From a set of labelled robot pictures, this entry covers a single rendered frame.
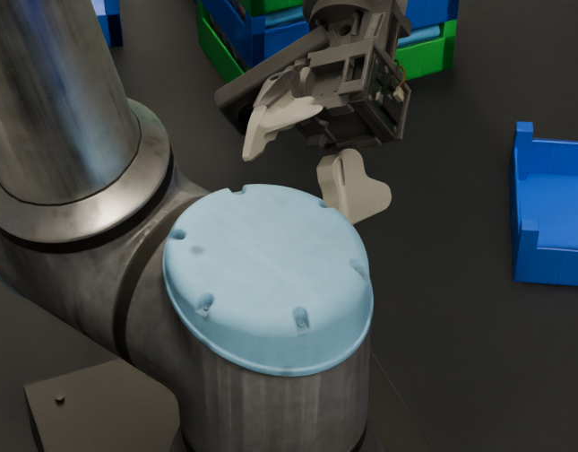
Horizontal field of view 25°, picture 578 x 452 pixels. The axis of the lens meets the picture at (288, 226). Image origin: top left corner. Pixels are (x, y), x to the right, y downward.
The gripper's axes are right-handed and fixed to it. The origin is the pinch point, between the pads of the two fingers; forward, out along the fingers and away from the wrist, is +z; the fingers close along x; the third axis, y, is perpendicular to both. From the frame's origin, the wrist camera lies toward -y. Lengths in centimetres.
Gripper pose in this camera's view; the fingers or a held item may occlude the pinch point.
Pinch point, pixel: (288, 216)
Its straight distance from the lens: 104.4
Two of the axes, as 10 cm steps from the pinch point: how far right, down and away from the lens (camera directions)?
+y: 8.4, -1.3, -5.3
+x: 5.1, 5.2, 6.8
